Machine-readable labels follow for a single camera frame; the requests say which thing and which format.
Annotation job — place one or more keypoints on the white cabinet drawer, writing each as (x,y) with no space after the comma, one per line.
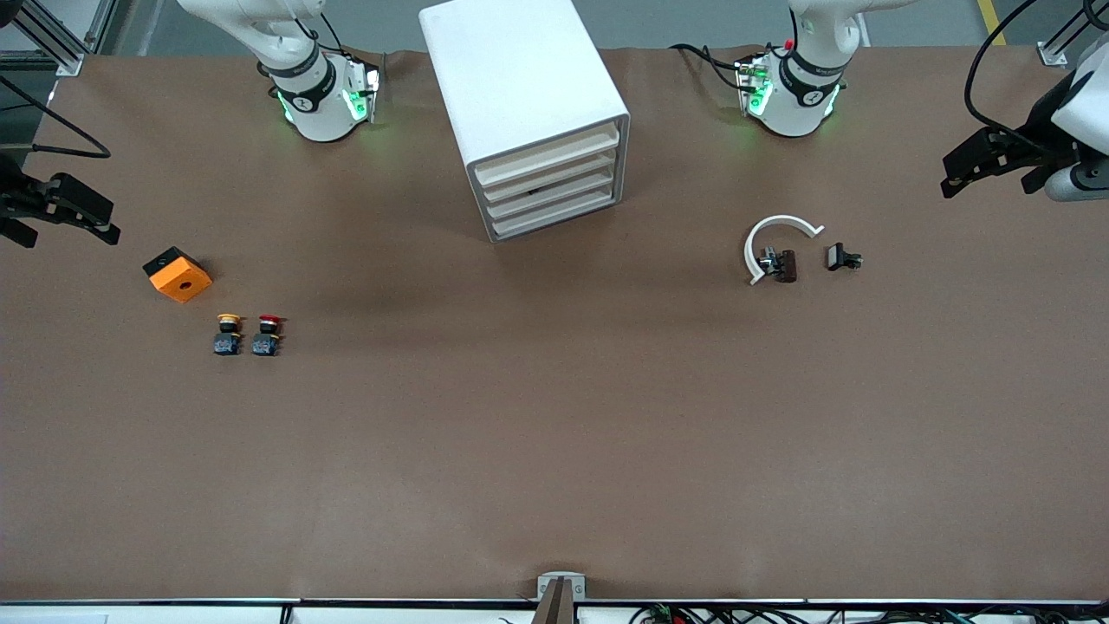
(546,156)
(550,176)
(537,218)

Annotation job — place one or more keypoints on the small chrome metal fitting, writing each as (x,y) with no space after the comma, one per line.
(768,260)

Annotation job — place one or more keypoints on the red push button switch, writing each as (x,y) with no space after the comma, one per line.
(265,345)

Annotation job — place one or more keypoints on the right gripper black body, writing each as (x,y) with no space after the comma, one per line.
(17,200)

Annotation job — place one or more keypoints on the small dark brown block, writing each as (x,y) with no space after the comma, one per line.
(787,265)

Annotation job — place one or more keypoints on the grey metal mounting bracket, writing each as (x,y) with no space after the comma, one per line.
(579,588)

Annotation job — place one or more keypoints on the yellow push button switch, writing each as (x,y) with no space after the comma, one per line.
(228,344)

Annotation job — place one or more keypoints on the orange box with hole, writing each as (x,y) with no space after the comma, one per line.
(182,282)

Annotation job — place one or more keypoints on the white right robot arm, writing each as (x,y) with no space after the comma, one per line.
(299,95)

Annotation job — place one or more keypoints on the black square push switch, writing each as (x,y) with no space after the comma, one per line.
(836,256)

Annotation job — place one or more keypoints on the white half-round clamp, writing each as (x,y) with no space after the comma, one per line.
(782,219)

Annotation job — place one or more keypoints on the white drawer cabinet housing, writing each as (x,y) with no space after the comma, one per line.
(511,69)

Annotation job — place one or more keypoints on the dark tapered post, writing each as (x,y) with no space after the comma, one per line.
(554,607)

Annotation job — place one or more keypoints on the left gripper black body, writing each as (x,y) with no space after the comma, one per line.
(1042,123)

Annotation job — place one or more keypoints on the white plastic tray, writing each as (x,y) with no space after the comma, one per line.
(554,194)

